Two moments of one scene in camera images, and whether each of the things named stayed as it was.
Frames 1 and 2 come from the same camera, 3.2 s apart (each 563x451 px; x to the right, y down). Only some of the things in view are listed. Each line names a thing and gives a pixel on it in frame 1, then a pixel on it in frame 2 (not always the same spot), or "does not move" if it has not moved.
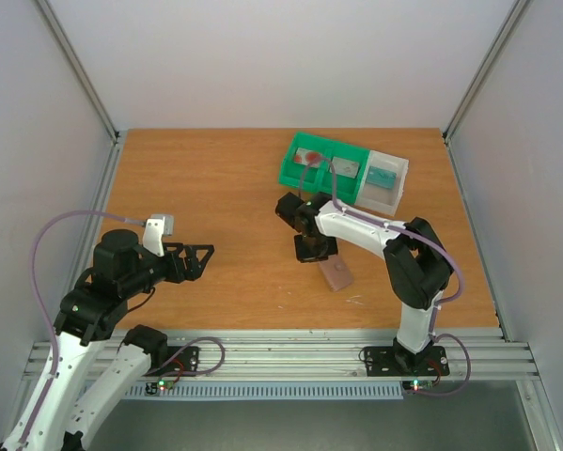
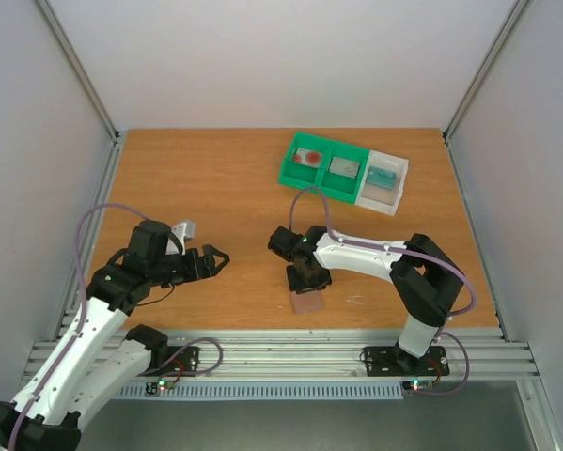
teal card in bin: [382, 178] does not move
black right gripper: [315, 247] → [308, 284]
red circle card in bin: [306, 157] does not move
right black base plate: [397, 361] does not move
